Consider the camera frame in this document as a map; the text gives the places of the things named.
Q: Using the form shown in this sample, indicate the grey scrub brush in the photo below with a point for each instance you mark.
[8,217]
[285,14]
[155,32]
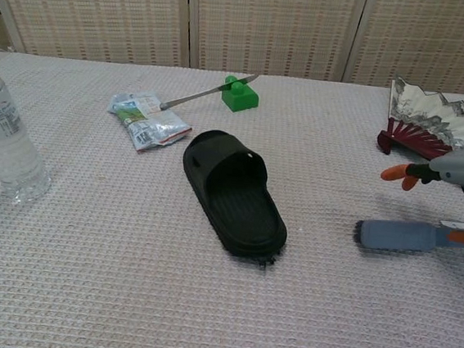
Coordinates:
[394,235]

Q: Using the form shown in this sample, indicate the black rubber slipper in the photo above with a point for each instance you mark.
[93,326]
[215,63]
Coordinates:
[233,199]

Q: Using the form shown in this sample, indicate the painted paper folding fan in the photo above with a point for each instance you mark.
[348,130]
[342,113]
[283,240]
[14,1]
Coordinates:
[427,114]

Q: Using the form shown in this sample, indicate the green toy building block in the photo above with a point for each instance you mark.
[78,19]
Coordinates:
[241,98]

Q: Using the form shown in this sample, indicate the bamboo folding screen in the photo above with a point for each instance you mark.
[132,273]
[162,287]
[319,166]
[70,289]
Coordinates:
[271,21]

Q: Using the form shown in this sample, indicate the metal table knife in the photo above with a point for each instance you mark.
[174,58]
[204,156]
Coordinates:
[190,98]

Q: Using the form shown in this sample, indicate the crumpled snack packet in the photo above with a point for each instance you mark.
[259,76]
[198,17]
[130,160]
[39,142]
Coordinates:
[150,125]

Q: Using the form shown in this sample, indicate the white waffle-weave tablecloth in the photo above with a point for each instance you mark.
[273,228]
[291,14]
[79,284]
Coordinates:
[123,274]

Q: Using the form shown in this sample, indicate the clear plastic water bottle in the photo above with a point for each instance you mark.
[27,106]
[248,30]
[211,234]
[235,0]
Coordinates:
[8,148]

